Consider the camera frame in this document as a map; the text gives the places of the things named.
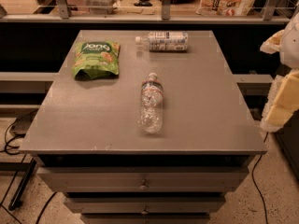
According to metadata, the top drawer knob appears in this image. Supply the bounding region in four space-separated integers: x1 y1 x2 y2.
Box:
139 179 149 190

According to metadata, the clear crumpled plastic bottle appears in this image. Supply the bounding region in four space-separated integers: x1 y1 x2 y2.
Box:
139 73 164 134

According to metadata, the grey metal shelf rail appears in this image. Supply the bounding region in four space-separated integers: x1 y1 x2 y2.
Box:
0 0 299 24

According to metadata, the green snack bag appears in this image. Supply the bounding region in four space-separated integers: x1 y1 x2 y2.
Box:
71 41 121 80

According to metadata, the printed food package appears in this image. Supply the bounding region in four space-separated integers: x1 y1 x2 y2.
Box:
196 0 255 16

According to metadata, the black metal stand leg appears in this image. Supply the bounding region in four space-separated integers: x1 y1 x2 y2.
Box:
8 159 36 211

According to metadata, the blue labelled plastic bottle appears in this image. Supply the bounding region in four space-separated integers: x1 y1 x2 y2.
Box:
135 31 188 51

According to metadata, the grey drawer cabinet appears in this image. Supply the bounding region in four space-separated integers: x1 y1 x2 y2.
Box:
21 31 266 224

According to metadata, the black cable right floor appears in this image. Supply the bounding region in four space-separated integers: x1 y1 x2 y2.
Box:
250 131 270 224

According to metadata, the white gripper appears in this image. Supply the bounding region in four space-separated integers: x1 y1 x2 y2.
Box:
260 13 299 133

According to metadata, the drawer knob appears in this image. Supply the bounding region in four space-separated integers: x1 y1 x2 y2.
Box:
139 179 149 190
140 206 149 215

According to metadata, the black cables left floor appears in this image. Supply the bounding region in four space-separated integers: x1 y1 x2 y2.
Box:
0 109 59 224

